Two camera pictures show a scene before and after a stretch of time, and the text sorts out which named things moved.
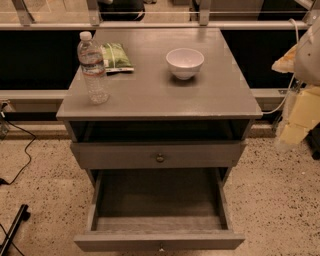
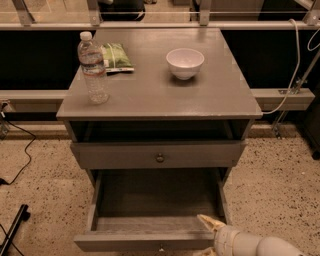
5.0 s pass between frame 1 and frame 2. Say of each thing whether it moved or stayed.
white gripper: moved
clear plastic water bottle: stayed
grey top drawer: stayed
